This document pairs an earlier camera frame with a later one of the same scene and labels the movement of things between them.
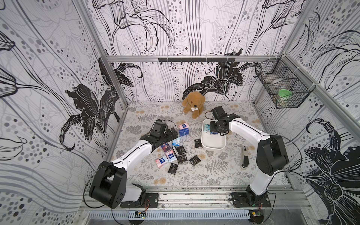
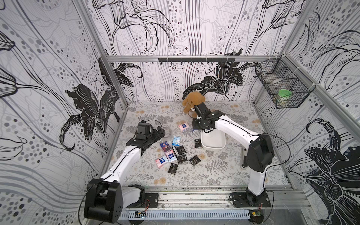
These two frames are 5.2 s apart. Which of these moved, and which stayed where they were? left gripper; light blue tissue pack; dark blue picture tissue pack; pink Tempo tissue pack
Moved: left gripper
Stayed: dark blue picture tissue pack; pink Tempo tissue pack; light blue tissue pack
